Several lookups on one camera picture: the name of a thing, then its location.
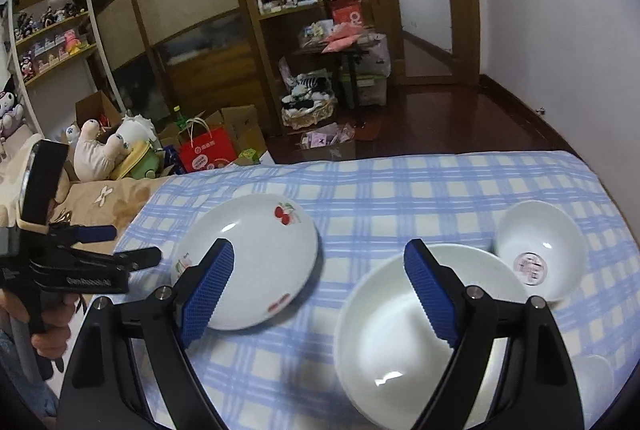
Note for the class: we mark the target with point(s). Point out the black and white plush toy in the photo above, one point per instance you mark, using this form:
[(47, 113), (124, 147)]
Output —
[(10, 109)]

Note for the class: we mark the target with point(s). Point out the cardboard tray of packets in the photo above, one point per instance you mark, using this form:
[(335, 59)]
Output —
[(325, 142)]

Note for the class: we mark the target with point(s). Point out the small dark table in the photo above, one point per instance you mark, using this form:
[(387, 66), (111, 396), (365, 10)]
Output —
[(352, 64)]

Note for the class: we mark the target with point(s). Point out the blue grey cloth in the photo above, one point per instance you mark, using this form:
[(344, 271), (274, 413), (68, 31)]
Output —
[(20, 395)]

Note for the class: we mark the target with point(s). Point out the red paper bag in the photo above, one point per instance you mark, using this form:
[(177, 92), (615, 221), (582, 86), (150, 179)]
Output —
[(207, 154)]

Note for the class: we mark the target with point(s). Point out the red patterned bowl with seal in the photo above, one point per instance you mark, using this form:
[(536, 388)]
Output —
[(550, 230)]

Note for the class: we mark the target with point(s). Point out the wooden corner shelf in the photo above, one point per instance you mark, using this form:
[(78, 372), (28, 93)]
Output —
[(280, 12)]

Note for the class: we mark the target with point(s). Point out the translucent storage box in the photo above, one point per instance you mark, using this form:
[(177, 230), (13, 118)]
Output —
[(367, 89)]

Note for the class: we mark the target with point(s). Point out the white cherry print plate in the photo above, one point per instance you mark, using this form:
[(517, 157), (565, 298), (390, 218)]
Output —
[(250, 250)]

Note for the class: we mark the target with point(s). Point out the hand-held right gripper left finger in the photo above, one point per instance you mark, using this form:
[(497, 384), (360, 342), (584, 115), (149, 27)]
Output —
[(207, 290)]

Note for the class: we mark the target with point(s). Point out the pink packet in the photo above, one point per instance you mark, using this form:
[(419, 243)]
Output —
[(342, 37)]

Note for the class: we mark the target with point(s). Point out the large white bowl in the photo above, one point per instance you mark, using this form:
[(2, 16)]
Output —
[(380, 335)]

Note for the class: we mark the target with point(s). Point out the blue checkered blanket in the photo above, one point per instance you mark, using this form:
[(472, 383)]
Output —
[(400, 200)]

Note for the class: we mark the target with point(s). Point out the person's left hand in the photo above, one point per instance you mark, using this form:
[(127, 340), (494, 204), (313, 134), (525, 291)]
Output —
[(55, 340)]

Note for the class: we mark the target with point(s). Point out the green bottle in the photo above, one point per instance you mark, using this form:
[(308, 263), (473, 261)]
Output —
[(177, 114)]

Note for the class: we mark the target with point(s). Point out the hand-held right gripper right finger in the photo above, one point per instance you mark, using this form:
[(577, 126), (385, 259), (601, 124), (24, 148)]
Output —
[(430, 290)]

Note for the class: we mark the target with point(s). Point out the open cardboard box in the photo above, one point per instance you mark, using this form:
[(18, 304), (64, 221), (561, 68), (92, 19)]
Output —
[(95, 107)]

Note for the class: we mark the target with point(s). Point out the brown cardboard box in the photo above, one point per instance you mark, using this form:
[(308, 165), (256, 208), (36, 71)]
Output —
[(245, 124)]

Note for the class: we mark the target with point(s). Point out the green and yellow toy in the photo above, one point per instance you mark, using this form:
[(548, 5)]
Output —
[(137, 162)]

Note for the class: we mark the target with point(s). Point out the lace trimmed basket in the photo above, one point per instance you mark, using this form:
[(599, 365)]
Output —
[(307, 117)]

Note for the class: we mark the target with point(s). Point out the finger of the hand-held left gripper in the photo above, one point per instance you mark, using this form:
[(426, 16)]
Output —
[(135, 258), (95, 233)]

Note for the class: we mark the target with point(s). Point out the small green box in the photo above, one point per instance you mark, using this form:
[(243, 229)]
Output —
[(249, 156)]

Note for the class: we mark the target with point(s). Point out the row of small figurines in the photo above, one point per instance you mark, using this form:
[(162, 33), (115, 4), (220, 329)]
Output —
[(50, 44)]

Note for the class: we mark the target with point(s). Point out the red box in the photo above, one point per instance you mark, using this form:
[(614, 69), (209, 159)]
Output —
[(345, 12)]

